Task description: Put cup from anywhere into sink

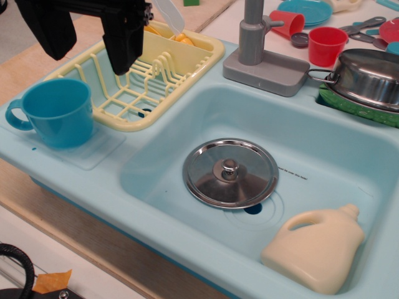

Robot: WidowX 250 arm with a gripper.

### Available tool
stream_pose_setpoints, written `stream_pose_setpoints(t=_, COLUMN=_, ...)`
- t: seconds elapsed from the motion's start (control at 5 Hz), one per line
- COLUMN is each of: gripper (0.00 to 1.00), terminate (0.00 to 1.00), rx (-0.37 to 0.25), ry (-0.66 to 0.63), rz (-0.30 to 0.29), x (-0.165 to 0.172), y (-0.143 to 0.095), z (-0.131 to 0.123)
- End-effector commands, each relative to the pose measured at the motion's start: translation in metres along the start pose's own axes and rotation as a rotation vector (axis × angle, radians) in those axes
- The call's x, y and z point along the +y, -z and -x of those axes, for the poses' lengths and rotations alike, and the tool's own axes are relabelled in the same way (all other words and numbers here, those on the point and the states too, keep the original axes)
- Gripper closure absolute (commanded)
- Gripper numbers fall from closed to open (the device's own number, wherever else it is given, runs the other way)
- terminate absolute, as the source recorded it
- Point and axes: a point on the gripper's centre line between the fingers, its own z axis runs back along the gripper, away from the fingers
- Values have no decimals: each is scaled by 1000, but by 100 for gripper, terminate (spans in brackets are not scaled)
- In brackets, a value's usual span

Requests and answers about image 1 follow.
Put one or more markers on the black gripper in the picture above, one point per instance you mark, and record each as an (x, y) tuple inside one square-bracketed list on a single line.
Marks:
[(52, 26)]

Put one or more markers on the tipped red plastic cup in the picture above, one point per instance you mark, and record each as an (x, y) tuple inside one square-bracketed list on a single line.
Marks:
[(293, 23)]

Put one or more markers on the light blue toy sink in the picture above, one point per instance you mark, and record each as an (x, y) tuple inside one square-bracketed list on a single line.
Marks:
[(125, 194)]

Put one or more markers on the upright red plastic cup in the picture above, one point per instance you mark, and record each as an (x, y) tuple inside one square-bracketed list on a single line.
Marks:
[(325, 44)]

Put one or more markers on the white plastic spatula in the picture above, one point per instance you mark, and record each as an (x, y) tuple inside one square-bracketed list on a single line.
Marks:
[(171, 15)]

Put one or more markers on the pale yellow dish rack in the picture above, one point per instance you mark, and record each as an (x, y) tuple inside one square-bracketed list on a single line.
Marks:
[(165, 71)]

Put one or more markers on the yellow plastic utensil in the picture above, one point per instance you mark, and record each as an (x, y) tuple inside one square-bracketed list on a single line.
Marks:
[(182, 38)]

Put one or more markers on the green block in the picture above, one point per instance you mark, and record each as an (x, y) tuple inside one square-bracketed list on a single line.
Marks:
[(188, 3)]

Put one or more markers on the grey toy faucet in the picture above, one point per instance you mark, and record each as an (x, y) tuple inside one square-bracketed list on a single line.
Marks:
[(252, 65)]

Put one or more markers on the round steel pot lid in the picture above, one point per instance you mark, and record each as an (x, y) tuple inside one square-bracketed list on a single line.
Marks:
[(230, 173)]

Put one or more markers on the small grey plastic bowl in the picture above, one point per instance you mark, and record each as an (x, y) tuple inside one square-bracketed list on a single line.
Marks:
[(300, 40)]

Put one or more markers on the teal plastic plate stack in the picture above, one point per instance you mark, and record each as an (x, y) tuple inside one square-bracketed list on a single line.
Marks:
[(314, 12)]

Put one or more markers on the cream plastic item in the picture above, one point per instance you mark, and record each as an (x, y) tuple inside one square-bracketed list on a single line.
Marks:
[(344, 5)]

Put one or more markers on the orange tape piece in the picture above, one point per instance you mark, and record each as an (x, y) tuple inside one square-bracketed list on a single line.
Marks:
[(50, 282)]

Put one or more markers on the grey plastic utensil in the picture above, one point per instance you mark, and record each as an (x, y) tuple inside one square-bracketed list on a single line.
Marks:
[(355, 31)]

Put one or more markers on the steel cooking pot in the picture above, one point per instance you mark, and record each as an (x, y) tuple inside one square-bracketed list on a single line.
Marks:
[(363, 76)]

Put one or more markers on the red plastic plate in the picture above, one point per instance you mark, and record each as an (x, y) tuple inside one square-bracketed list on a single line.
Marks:
[(389, 31)]

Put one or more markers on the cream plastic detergent bottle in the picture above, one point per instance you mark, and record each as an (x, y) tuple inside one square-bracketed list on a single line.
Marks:
[(316, 248)]

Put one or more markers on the blue plastic cup with handle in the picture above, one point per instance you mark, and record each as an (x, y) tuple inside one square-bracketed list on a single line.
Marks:
[(59, 110)]

